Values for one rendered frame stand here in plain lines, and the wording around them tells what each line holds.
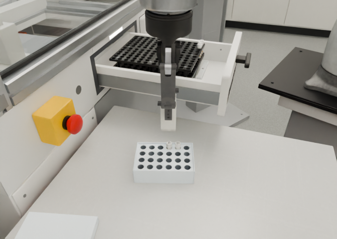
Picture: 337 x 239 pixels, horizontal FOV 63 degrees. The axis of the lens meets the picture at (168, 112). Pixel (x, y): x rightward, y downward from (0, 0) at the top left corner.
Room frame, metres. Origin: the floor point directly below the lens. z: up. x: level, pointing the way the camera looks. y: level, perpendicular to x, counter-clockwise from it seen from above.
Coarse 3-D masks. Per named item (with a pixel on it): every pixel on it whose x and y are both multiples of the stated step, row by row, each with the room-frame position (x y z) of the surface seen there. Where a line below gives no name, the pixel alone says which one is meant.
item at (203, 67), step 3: (204, 63) 0.74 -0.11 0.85; (207, 63) 0.74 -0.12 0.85; (204, 66) 0.72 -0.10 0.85; (207, 66) 0.74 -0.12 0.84; (201, 69) 0.71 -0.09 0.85; (204, 69) 0.71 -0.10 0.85; (201, 72) 0.69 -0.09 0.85; (204, 72) 0.70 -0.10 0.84; (198, 75) 0.67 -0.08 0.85; (201, 75) 0.67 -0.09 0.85; (198, 78) 0.66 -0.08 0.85; (201, 78) 0.66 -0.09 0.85
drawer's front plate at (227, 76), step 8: (240, 32) 0.78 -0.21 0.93; (240, 40) 0.76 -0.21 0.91; (232, 48) 0.67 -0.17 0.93; (232, 56) 0.62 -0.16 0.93; (232, 64) 0.58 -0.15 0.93; (224, 72) 0.54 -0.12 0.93; (232, 72) 0.58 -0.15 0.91; (224, 80) 0.52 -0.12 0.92; (224, 88) 0.52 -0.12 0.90; (224, 96) 0.52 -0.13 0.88; (224, 104) 0.52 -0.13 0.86; (224, 112) 0.52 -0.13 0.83
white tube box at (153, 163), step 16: (144, 144) 0.45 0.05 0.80; (160, 144) 0.45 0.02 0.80; (192, 144) 0.45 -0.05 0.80; (144, 160) 0.40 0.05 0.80; (160, 160) 0.41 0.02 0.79; (176, 160) 0.41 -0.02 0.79; (192, 160) 0.40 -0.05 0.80; (144, 176) 0.37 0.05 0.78; (160, 176) 0.37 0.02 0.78; (176, 176) 0.37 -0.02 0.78; (192, 176) 0.37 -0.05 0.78
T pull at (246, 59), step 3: (249, 54) 0.67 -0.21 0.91; (237, 57) 0.65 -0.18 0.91; (240, 57) 0.65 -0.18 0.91; (243, 57) 0.65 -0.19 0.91; (246, 57) 0.65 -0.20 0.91; (249, 57) 0.65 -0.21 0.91; (237, 60) 0.64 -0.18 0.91; (240, 60) 0.64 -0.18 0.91; (243, 60) 0.64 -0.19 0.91; (246, 60) 0.63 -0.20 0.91; (249, 60) 0.63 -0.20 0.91; (243, 63) 0.64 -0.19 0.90; (246, 63) 0.62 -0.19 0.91; (249, 63) 0.62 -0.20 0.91; (246, 66) 0.61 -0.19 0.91
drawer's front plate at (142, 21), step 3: (144, 15) 0.95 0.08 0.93; (141, 18) 0.92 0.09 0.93; (144, 18) 0.92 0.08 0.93; (141, 21) 0.92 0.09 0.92; (144, 21) 0.91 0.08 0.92; (141, 24) 0.92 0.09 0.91; (144, 24) 0.91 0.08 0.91; (141, 27) 0.92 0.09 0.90; (144, 27) 0.91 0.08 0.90; (141, 30) 0.92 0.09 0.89; (144, 30) 0.91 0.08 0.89; (141, 33) 0.92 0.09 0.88; (144, 33) 0.91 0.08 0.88
